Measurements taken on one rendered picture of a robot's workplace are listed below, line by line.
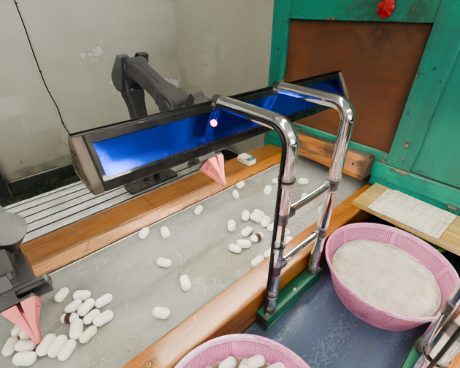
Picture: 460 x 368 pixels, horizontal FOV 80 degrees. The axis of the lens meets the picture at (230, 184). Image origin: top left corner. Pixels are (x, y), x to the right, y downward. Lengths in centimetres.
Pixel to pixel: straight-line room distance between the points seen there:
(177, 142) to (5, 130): 221
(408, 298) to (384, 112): 50
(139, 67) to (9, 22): 167
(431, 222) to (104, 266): 81
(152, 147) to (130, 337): 35
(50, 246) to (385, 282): 77
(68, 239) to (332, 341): 64
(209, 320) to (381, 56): 79
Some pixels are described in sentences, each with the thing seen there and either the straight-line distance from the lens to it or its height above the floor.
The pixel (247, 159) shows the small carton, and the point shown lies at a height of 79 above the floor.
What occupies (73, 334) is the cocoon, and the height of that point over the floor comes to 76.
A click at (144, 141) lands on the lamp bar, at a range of 40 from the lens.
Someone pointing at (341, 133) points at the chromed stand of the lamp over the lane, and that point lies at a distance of 51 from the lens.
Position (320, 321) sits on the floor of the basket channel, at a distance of 69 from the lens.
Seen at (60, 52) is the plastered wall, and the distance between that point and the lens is 255.
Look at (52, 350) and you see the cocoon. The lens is 61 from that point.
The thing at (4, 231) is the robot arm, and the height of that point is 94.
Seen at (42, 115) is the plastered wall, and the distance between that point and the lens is 258.
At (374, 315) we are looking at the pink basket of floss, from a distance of 67.
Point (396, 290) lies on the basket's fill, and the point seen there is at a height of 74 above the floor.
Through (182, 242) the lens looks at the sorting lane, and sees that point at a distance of 73.
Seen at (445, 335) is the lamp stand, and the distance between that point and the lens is 41.
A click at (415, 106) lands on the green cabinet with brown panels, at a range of 89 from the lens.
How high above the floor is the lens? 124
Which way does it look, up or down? 33 degrees down
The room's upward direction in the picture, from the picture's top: straight up
